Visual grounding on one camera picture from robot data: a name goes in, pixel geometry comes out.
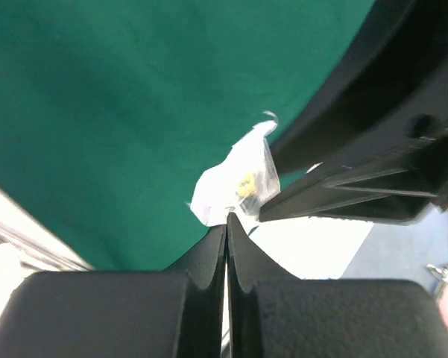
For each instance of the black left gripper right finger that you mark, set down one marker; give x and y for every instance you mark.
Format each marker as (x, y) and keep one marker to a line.
(275, 314)

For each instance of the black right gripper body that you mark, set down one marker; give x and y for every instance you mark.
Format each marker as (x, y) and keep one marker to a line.
(372, 142)

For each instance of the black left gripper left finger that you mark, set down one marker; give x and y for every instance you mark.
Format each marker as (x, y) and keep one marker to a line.
(176, 312)

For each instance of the clear suture packet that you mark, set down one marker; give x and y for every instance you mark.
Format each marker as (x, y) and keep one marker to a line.
(242, 183)

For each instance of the dark green surgical drape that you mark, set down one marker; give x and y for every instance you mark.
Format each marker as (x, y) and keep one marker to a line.
(111, 110)

